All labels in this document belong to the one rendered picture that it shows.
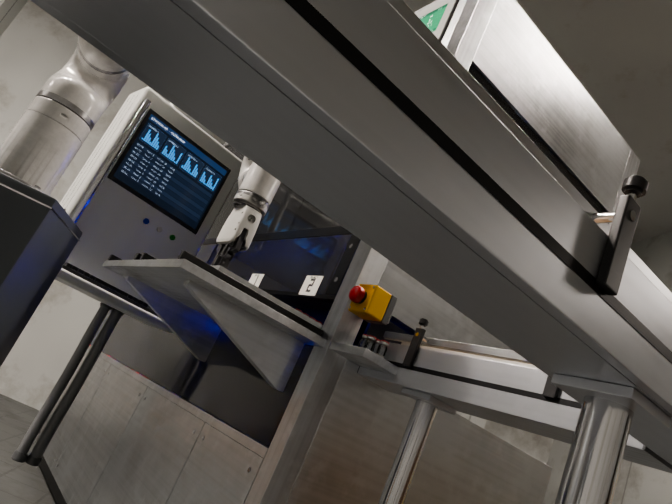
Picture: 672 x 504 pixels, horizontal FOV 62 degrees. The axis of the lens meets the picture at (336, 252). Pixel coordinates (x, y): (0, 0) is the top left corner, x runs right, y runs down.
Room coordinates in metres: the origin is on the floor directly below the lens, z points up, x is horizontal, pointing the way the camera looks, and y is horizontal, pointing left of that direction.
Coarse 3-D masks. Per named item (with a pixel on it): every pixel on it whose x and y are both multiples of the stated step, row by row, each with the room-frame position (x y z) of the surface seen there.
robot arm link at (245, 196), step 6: (240, 192) 1.24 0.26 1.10; (246, 192) 1.23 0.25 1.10; (252, 192) 1.23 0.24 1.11; (234, 198) 1.25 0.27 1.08; (240, 198) 1.24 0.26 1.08; (246, 198) 1.23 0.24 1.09; (252, 198) 1.23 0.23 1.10; (258, 198) 1.24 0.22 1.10; (252, 204) 1.24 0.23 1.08; (258, 204) 1.24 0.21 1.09; (264, 204) 1.24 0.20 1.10; (258, 210) 1.25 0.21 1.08; (264, 210) 1.26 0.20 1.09
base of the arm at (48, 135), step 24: (24, 120) 1.05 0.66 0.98; (48, 120) 1.04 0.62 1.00; (72, 120) 1.06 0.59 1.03; (24, 144) 1.04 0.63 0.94; (48, 144) 1.05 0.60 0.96; (72, 144) 1.09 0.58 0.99; (0, 168) 1.01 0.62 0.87; (24, 168) 1.05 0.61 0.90; (48, 168) 1.07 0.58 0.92; (48, 192) 1.11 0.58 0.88
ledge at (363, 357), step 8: (336, 344) 1.29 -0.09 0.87; (344, 344) 1.26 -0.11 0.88; (336, 352) 1.31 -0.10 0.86; (344, 352) 1.26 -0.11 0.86; (352, 352) 1.23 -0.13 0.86; (360, 352) 1.21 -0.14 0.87; (368, 352) 1.20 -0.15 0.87; (352, 360) 1.32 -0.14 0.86; (360, 360) 1.27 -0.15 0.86; (368, 360) 1.22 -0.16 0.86; (376, 360) 1.22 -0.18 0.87; (384, 360) 1.23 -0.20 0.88; (368, 368) 1.33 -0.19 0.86; (376, 368) 1.28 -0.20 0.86; (384, 368) 1.23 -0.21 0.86; (392, 368) 1.24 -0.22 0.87
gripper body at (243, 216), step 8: (240, 208) 1.24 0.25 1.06; (248, 208) 1.23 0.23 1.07; (232, 216) 1.26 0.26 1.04; (240, 216) 1.23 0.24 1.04; (248, 216) 1.24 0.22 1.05; (256, 216) 1.24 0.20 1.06; (224, 224) 1.29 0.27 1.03; (232, 224) 1.24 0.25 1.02; (240, 224) 1.22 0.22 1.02; (248, 224) 1.23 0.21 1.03; (256, 224) 1.24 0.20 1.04; (224, 232) 1.27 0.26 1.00; (232, 232) 1.23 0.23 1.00; (240, 232) 1.22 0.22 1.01; (248, 232) 1.23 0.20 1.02; (216, 240) 1.30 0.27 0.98; (224, 240) 1.25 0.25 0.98; (232, 240) 1.22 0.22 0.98; (248, 240) 1.24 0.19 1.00; (240, 248) 1.27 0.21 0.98
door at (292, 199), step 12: (276, 192) 1.95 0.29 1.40; (288, 192) 1.87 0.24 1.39; (276, 204) 1.91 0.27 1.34; (288, 204) 1.82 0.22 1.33; (300, 204) 1.75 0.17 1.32; (264, 216) 1.95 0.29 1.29; (276, 216) 1.86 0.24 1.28; (288, 216) 1.79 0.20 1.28; (264, 228) 1.91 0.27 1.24; (276, 228) 1.83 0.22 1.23; (288, 228) 1.75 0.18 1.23
